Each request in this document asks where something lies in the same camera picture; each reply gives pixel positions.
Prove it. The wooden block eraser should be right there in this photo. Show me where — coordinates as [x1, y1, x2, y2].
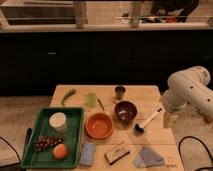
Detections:
[104, 142, 130, 165]

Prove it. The black tool beside tray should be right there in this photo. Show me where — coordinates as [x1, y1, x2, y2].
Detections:
[22, 128, 32, 158]

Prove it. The green chili pepper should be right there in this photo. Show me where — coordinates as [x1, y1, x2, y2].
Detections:
[61, 89, 76, 107]

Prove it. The orange-red bowl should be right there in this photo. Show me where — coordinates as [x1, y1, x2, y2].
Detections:
[85, 113, 113, 139]

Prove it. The black cable left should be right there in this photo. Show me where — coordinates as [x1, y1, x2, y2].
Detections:
[0, 135, 23, 168]

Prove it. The blue sponge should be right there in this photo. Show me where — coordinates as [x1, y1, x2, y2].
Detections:
[79, 142, 96, 166]

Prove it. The bunch of dark grapes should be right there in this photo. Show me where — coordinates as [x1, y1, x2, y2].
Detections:
[34, 136, 64, 152]

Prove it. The small metal cup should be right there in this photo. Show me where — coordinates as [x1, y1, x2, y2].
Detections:
[115, 85, 126, 100]

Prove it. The white handled black brush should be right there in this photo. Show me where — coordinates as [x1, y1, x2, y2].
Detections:
[135, 108, 162, 133]

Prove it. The dark purple bowl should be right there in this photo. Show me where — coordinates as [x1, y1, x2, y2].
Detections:
[114, 101, 137, 124]

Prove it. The orange fruit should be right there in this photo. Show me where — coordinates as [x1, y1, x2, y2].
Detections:
[53, 144, 68, 160]

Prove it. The green plastic tray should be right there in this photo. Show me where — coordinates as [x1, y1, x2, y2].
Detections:
[21, 107, 84, 169]

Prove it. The green pen stick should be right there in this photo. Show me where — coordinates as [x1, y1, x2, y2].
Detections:
[97, 98, 105, 111]

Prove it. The light green small cup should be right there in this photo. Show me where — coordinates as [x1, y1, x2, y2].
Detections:
[86, 93, 97, 108]

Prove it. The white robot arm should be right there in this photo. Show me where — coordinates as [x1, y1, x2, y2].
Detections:
[161, 66, 213, 128]

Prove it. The white round container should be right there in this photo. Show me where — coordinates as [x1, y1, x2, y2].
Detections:
[49, 112, 67, 132]

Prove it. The grey-blue towel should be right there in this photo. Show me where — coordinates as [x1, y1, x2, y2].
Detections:
[133, 146, 165, 168]

